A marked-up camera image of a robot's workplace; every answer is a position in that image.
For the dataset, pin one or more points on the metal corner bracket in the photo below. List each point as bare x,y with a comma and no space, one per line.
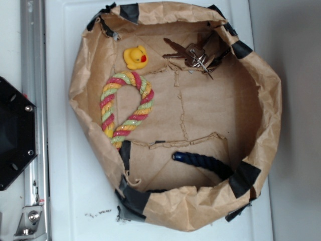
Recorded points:
32,223

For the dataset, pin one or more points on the aluminium rail frame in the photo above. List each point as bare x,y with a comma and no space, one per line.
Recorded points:
34,85

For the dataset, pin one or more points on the dark blue rope toy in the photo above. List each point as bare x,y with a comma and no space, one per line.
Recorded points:
180,169

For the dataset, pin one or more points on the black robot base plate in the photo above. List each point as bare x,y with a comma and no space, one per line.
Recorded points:
18,133

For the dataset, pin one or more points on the yellow rubber duck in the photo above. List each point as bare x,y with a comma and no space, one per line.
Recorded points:
135,58

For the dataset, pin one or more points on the multicolour twisted rope toy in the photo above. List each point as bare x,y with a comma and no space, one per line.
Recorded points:
118,134

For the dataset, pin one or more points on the silver keys bunch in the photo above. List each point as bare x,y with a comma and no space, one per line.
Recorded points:
195,54

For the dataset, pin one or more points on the brown paper bag bin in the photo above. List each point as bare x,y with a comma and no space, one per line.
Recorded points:
235,117

